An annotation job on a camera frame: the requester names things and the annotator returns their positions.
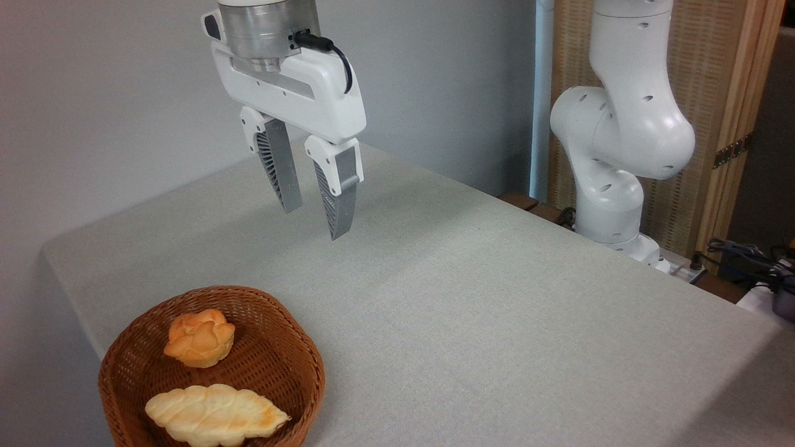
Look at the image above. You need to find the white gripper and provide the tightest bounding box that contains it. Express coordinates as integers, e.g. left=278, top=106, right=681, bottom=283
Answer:
left=202, top=9, right=367, bottom=242

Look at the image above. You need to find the white vertical pole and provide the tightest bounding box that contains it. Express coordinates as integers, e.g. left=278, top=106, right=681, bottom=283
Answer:
left=529, top=0, right=555, bottom=202

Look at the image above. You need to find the long pale braided bread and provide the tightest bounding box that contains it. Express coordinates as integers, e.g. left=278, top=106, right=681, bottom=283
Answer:
left=145, top=384, right=292, bottom=447

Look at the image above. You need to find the round orange bread roll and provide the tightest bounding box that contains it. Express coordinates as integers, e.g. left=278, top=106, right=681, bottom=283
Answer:
left=163, top=309, right=236, bottom=369

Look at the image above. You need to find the brown woven wicker basket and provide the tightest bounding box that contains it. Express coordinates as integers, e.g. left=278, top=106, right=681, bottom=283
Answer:
left=98, top=286, right=326, bottom=447

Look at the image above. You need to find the black cable bundle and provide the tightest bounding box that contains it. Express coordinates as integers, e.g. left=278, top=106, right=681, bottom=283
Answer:
left=707, top=238, right=795, bottom=292

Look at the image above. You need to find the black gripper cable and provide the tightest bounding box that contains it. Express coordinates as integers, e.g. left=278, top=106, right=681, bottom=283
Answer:
left=292, top=30, right=353, bottom=95

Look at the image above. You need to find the dark metal screen hinge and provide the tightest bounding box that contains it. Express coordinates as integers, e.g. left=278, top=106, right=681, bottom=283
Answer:
left=713, top=133, right=753, bottom=169

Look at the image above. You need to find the brown wooden table edge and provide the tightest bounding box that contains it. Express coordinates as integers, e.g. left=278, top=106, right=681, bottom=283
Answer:
left=497, top=191, right=577, bottom=232

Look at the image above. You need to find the grey tablecloth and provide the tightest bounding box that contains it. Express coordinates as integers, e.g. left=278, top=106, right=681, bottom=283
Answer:
left=40, top=133, right=795, bottom=447

